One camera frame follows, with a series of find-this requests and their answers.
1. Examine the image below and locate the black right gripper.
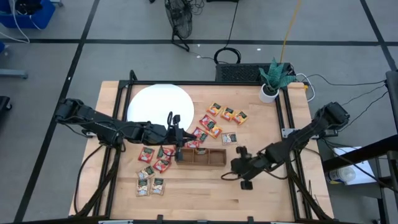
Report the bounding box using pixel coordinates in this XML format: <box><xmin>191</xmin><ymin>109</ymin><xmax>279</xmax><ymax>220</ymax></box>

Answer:
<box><xmin>230</xmin><ymin>146</ymin><xmax>262</xmax><ymax>190</ymax></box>

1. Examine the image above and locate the clear plastic bottle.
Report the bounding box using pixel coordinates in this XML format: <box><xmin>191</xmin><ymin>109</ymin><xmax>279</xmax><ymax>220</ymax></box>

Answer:
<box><xmin>326</xmin><ymin>166</ymin><xmax>357</xmax><ymax>184</ymax></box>

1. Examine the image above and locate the black cable bundle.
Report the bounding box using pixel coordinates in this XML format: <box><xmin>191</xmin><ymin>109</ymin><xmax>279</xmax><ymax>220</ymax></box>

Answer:
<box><xmin>284</xmin><ymin>149</ymin><xmax>332</xmax><ymax>222</ymax></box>
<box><xmin>73</xmin><ymin>144</ymin><xmax>121</xmax><ymax>218</ymax></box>

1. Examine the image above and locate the white looped cable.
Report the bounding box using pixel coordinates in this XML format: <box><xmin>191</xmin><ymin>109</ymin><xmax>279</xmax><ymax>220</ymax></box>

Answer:
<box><xmin>295</xmin><ymin>73</ymin><xmax>317</xmax><ymax>103</ymax></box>

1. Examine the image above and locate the wooden three-compartment tray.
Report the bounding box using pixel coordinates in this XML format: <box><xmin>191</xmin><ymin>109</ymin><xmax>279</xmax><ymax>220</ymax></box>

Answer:
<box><xmin>175</xmin><ymin>147</ymin><xmax>228</xmax><ymax>167</ymax></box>

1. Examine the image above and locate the blue plastic bin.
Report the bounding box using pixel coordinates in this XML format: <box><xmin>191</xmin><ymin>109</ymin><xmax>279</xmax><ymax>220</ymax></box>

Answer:
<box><xmin>0</xmin><ymin>0</ymin><xmax>57</xmax><ymax>30</ymax></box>

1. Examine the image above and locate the black computer tower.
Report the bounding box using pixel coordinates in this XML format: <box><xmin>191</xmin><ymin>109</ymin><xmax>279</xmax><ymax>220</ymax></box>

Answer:
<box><xmin>215</xmin><ymin>63</ymin><xmax>295</xmax><ymax>83</ymax></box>

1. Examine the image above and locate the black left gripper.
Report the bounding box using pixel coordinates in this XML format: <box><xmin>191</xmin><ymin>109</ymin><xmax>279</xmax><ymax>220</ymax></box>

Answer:
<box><xmin>166</xmin><ymin>114</ymin><xmax>197</xmax><ymax>162</ymax></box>

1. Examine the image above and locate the white plant pot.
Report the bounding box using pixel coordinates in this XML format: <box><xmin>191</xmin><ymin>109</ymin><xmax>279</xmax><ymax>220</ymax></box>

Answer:
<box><xmin>259</xmin><ymin>83</ymin><xmax>280</xmax><ymax>104</ymax></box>

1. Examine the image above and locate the black thin floor cable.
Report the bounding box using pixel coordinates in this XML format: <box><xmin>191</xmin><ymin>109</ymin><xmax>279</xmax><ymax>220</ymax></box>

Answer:
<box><xmin>340</xmin><ymin>84</ymin><xmax>387</xmax><ymax>108</ymax></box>
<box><xmin>303</xmin><ymin>73</ymin><xmax>387</xmax><ymax>87</ymax></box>

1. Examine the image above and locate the black floor fan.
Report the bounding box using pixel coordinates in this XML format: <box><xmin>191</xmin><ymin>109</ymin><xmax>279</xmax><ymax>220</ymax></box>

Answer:
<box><xmin>164</xmin><ymin>0</ymin><xmax>194</xmax><ymax>53</ymax></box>

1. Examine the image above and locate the green snake plant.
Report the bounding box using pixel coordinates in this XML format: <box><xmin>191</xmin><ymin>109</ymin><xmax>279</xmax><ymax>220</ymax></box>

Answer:
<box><xmin>259</xmin><ymin>58</ymin><xmax>297</xmax><ymax>94</ymax></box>

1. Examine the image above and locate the white thin cable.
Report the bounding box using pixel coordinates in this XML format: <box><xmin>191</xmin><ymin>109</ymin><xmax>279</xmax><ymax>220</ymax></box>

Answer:
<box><xmin>0</xmin><ymin>0</ymin><xmax>44</xmax><ymax>44</ymax></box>

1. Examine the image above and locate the black side table frame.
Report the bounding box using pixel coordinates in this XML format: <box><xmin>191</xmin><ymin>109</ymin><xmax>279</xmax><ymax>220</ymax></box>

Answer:
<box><xmin>322</xmin><ymin>70</ymin><xmax>398</xmax><ymax>224</ymax></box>

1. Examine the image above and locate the yellow hanging cable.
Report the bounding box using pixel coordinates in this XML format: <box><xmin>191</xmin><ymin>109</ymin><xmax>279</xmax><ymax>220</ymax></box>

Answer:
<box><xmin>279</xmin><ymin>0</ymin><xmax>302</xmax><ymax>65</ymax></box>

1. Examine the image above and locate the white paper sheet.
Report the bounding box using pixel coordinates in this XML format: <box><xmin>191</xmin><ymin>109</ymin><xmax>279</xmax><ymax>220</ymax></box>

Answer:
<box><xmin>332</xmin><ymin>146</ymin><xmax>377</xmax><ymax>187</ymax></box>

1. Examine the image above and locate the black coiled floor cable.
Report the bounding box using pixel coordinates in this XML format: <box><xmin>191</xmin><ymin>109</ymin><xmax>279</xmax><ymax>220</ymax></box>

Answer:
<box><xmin>213</xmin><ymin>0</ymin><xmax>243</xmax><ymax>65</ymax></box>

